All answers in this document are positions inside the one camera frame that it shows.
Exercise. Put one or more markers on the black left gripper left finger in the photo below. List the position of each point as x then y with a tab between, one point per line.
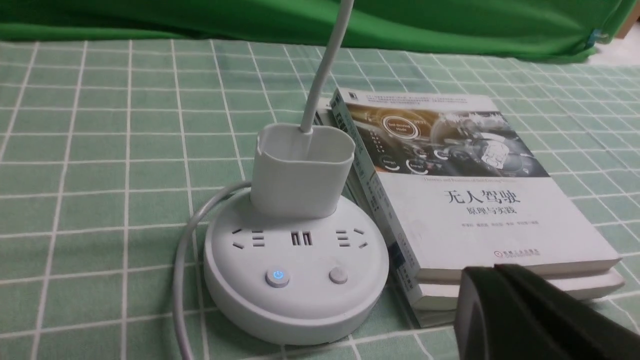
492	323

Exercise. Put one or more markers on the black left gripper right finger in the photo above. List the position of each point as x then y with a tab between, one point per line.
580	331

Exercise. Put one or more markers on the white desk lamp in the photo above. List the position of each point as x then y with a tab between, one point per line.
286	257

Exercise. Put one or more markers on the white top book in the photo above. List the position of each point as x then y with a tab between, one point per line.
480	200

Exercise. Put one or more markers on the blue binder clip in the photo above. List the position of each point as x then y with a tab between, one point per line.
597	36

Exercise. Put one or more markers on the green backdrop cloth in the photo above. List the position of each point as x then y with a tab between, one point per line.
548	31

